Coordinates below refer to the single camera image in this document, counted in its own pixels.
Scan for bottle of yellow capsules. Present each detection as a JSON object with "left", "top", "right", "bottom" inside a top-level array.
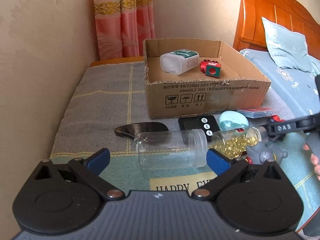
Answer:
[{"left": 212, "top": 126, "right": 268, "bottom": 159}]

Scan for black cube toy red buttons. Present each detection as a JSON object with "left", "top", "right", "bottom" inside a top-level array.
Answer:
[{"left": 267, "top": 115, "right": 284, "bottom": 124}]

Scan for red green cube toy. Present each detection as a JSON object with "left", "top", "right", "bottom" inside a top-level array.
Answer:
[{"left": 200, "top": 59, "right": 221, "bottom": 78}]

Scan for white medical bottle green label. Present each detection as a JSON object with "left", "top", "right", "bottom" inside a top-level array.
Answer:
[{"left": 160, "top": 49, "right": 200, "bottom": 75}]

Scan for right hand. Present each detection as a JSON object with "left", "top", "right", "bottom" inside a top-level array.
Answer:
[{"left": 310, "top": 153, "right": 320, "bottom": 180}]

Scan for grey animal figurine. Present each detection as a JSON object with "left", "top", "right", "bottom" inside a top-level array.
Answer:
[{"left": 246, "top": 142, "right": 288, "bottom": 165}]

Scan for black digital timer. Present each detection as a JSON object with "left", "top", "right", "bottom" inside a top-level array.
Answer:
[{"left": 178, "top": 115, "right": 220, "bottom": 142}]

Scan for grey blue checked cloth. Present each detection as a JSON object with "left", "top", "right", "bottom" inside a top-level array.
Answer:
[{"left": 49, "top": 61, "right": 320, "bottom": 233}]

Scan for clear flat plastic case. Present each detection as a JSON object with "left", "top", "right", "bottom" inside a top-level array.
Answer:
[{"left": 237, "top": 107, "right": 278, "bottom": 119}]

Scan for black teardrop shaped object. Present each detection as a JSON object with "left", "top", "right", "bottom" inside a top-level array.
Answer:
[{"left": 114, "top": 122, "right": 170, "bottom": 145}]

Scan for open cardboard box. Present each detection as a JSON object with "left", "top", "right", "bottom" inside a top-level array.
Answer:
[{"left": 143, "top": 38, "right": 271, "bottom": 119}]

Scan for blue floral pillow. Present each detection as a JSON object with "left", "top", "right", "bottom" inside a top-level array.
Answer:
[{"left": 261, "top": 17, "right": 319, "bottom": 75}]

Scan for orange wooden headboard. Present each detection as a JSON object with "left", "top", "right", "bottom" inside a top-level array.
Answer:
[{"left": 233, "top": 0, "right": 319, "bottom": 59}]

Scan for pink red curtain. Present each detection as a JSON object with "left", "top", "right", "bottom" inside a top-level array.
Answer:
[{"left": 93, "top": 0, "right": 155, "bottom": 60}]

